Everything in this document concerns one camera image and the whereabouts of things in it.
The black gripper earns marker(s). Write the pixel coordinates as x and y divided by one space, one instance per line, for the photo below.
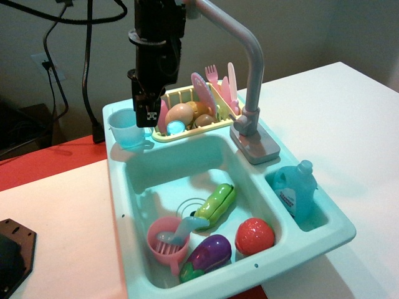
157 65

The light blue toy cup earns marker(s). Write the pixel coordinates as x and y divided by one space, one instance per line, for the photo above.
123 124

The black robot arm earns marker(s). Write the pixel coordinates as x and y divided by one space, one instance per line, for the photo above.
159 27

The blue toy cup in rack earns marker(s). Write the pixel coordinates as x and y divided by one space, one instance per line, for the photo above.
175 127

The mint green toy sink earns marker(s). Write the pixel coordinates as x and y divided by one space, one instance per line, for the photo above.
155 180

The pink toy cup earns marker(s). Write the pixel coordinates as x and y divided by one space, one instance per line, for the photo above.
169 224

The pink toy fork in cup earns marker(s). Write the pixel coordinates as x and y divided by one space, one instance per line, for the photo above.
166 248

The tan toy egg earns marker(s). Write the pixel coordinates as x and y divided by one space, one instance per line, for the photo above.
180 112

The yellow dish rack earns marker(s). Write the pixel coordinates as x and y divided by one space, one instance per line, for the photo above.
225 115

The yellow toy food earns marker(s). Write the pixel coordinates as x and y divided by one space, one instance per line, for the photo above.
199 108

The pink toy plate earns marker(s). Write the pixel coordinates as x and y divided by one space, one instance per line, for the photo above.
203 92

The brown toy bread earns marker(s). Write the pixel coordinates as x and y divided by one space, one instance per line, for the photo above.
203 120

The pink toy knife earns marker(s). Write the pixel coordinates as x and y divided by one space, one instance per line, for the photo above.
232 81

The grey toy faucet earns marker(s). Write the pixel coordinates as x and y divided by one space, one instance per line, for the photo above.
250 137

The green toy corn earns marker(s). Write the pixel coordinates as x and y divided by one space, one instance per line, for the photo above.
216 205

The light blue toy spoon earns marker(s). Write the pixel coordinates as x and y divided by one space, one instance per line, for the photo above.
186 226

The purple toy eggplant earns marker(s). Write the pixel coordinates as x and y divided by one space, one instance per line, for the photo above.
212 253

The blue toy detergent bottle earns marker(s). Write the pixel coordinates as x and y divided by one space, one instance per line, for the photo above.
295 186

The red toy strawberry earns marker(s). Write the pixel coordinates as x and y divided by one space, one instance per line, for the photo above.
254 235

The white wall outlet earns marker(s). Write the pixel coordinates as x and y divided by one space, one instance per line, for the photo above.
43 64

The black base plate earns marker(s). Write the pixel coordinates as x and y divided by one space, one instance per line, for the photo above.
18 244

